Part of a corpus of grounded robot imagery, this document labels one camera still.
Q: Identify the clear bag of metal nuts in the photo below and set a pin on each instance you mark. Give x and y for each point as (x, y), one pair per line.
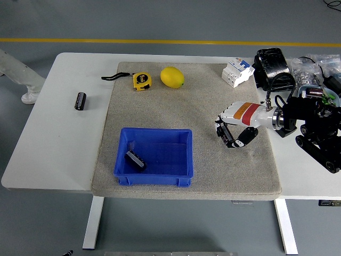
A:
(303, 74)

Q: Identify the clear plastic bag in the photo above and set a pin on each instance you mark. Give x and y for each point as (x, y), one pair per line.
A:
(330, 60)

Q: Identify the black table control panel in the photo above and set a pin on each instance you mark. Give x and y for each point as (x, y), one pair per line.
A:
(329, 203)

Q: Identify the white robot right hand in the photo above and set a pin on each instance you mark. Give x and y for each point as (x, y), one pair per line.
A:
(247, 114)

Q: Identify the yellow lemon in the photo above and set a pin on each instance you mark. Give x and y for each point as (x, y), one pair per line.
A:
(171, 77)

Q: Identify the dark brown ribbed battery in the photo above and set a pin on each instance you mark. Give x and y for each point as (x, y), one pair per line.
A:
(136, 160)

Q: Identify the black battery with grey stripe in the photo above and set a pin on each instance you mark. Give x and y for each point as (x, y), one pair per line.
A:
(80, 101)

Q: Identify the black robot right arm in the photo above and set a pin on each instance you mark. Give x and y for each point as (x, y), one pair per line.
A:
(301, 112)

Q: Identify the person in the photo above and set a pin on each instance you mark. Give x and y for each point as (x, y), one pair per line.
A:
(26, 80)

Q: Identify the white table leg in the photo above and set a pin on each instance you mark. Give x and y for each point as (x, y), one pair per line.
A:
(93, 224)
(286, 226)

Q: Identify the grey-brown table mat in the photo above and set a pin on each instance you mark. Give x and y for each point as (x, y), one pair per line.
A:
(186, 106)

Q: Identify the light blue bowl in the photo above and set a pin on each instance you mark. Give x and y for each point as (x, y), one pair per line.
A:
(302, 90)

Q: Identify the black battery with silver stripe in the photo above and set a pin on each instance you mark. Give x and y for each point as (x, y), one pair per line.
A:
(226, 133)

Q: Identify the black glossy device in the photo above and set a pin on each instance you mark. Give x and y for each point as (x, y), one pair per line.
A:
(274, 61)

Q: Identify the blue plastic box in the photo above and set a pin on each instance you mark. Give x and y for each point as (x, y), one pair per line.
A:
(165, 157)

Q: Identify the white and blue circuit breaker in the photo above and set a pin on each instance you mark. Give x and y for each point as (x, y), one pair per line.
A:
(235, 73)

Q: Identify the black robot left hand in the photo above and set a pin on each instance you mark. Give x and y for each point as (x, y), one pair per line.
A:
(68, 253)

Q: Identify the small black power adapter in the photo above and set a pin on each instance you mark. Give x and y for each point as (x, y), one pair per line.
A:
(286, 133)

